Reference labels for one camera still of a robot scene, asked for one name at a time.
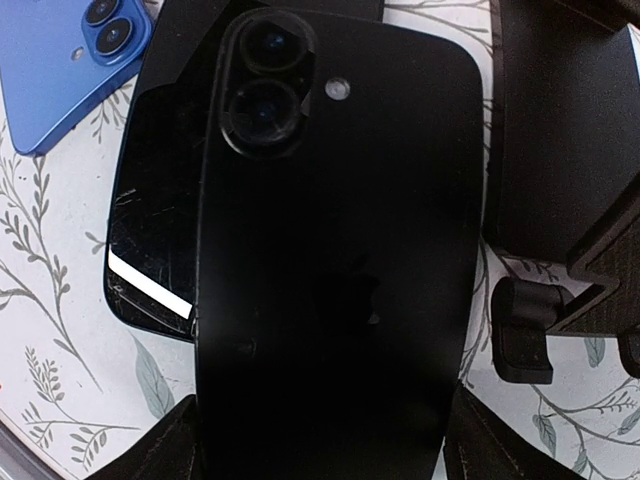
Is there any small black phone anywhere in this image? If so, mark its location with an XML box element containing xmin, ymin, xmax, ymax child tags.
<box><xmin>195</xmin><ymin>7</ymin><xmax>484</xmax><ymax>479</ymax></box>

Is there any blue phone face down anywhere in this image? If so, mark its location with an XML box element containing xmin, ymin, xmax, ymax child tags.
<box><xmin>1</xmin><ymin>1</ymin><xmax>153</xmax><ymax>155</ymax></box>

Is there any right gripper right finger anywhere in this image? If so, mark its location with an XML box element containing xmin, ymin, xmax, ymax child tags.
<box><xmin>443</xmin><ymin>384</ymin><xmax>570</xmax><ymax>480</ymax></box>

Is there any black clamp phone stand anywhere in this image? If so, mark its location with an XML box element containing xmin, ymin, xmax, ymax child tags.
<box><xmin>483</xmin><ymin>1</ymin><xmax>639</xmax><ymax>385</ymax></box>

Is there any floral table mat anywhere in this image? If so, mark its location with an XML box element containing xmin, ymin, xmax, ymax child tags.
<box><xmin>1</xmin><ymin>1</ymin><xmax>639</xmax><ymax>479</ymax></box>

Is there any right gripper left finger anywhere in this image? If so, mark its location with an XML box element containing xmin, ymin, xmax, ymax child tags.
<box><xmin>87</xmin><ymin>395</ymin><xmax>200</xmax><ymax>480</ymax></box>

